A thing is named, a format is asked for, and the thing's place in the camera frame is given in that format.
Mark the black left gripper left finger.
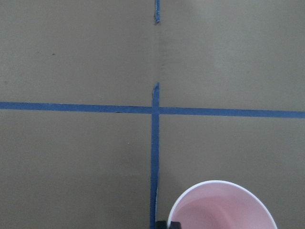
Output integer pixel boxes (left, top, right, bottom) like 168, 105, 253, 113
155, 220, 167, 229

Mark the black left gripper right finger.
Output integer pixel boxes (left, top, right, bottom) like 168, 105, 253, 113
170, 221, 181, 229

